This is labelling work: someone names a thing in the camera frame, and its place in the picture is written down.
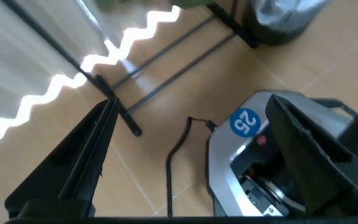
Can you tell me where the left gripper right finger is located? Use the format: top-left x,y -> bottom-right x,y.
265,93 -> 358,217

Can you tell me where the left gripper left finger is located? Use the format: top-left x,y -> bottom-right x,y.
4,97 -> 121,219

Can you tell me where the black cable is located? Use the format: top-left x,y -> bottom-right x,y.
165,116 -> 219,218

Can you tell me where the white laundry basket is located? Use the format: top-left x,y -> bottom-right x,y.
242,0 -> 334,45

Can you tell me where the black clothes rack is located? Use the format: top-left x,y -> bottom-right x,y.
1,0 -> 260,138

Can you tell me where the green long-sleeved shirt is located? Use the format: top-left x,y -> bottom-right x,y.
95,0 -> 217,11

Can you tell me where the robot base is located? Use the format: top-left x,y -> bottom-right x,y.
205,90 -> 358,217

